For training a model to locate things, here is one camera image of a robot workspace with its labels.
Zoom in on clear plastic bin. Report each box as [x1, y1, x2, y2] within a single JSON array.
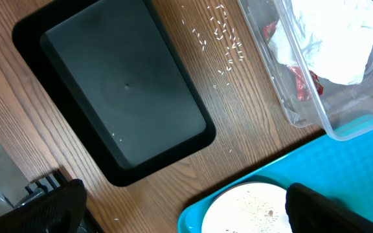
[[239, 0, 373, 140]]

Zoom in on black tray bin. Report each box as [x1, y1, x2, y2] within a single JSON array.
[[12, 0, 216, 187]]

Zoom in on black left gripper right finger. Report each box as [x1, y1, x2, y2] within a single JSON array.
[[285, 183, 373, 233]]

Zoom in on red snack wrapper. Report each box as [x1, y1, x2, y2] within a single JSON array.
[[263, 21, 324, 102]]

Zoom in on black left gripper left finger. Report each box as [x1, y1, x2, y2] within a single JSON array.
[[0, 179, 87, 233]]

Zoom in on white napkin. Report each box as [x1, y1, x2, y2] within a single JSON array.
[[268, 0, 373, 86]]

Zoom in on white plate with crumbs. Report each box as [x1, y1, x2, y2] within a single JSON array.
[[201, 182, 292, 233]]

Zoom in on teal plastic tray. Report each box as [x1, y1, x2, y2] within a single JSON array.
[[177, 130, 373, 233]]

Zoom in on scattered rice grains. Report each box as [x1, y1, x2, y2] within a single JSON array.
[[180, 1, 246, 89]]

